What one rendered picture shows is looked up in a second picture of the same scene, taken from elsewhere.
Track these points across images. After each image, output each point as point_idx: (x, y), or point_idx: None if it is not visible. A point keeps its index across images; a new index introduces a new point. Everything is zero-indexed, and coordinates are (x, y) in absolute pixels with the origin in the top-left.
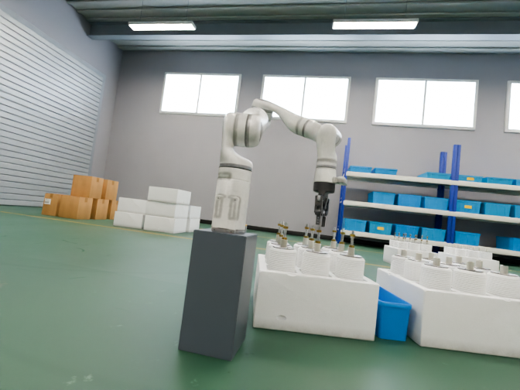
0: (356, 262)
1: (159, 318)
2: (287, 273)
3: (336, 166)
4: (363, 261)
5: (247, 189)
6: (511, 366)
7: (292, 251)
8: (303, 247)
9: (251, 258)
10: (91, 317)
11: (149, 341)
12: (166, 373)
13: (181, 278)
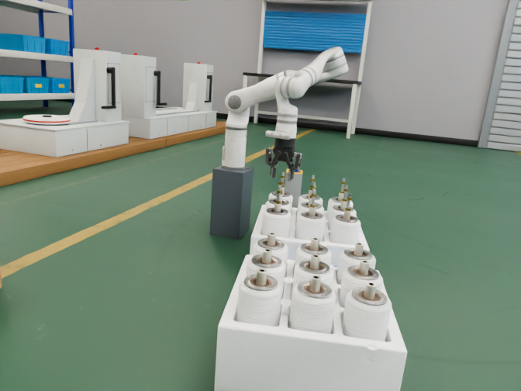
0: (263, 214)
1: None
2: (261, 210)
3: (281, 119)
4: (266, 216)
5: (228, 141)
6: (201, 351)
7: (271, 195)
8: (305, 202)
9: (230, 185)
10: (256, 210)
11: None
12: (199, 223)
13: (367, 229)
